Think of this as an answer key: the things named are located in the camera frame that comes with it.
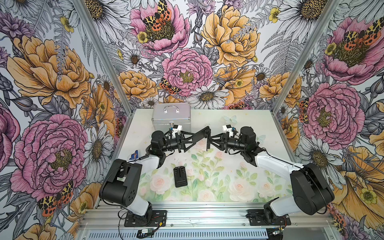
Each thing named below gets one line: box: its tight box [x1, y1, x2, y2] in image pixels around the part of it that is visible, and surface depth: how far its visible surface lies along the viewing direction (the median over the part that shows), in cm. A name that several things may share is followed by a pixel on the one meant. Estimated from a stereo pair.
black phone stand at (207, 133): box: [203, 126, 212, 152], surface depth 81 cm
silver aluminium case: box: [151, 102, 192, 133], surface depth 101 cm
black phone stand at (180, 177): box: [173, 166, 188, 188], surface depth 88 cm
